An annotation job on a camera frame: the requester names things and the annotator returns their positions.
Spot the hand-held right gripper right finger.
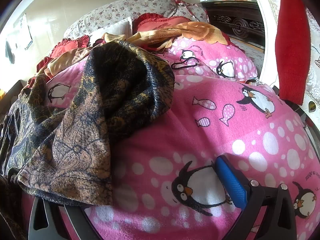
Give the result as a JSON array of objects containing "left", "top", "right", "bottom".
[{"left": 215, "top": 156, "right": 299, "bottom": 240}]

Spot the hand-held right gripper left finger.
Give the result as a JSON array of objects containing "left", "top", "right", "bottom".
[{"left": 28, "top": 196, "right": 100, "bottom": 240}]

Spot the dark brown patterned garment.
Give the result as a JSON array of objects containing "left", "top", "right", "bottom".
[{"left": 0, "top": 40, "right": 175, "bottom": 240}]

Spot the pink penguin print blanket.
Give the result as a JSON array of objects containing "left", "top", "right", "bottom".
[{"left": 21, "top": 36, "right": 319, "bottom": 240}]

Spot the dark wooden headboard shelf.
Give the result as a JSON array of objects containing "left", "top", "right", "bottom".
[{"left": 197, "top": 1, "right": 265, "bottom": 47}]

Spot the orange floral blanket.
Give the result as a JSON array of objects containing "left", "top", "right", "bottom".
[{"left": 37, "top": 21, "right": 232, "bottom": 80}]

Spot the dark hanging cloth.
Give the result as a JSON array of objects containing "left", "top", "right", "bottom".
[{"left": 5, "top": 40, "right": 17, "bottom": 64}]

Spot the large red heart pillow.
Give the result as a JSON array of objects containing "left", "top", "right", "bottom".
[{"left": 36, "top": 35, "right": 90, "bottom": 73}]

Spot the small red heart pillow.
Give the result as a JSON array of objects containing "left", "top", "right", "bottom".
[{"left": 132, "top": 13, "right": 193, "bottom": 34}]

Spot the white pillow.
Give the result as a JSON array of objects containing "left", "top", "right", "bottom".
[{"left": 89, "top": 16, "right": 133, "bottom": 45}]

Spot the floral print pillow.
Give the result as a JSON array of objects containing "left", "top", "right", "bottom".
[{"left": 64, "top": 0, "right": 208, "bottom": 39}]

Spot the black cord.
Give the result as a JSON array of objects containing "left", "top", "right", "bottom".
[{"left": 171, "top": 56, "right": 200, "bottom": 70}]

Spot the wall calendar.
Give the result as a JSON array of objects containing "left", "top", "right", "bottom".
[{"left": 6, "top": 14, "right": 33, "bottom": 49}]

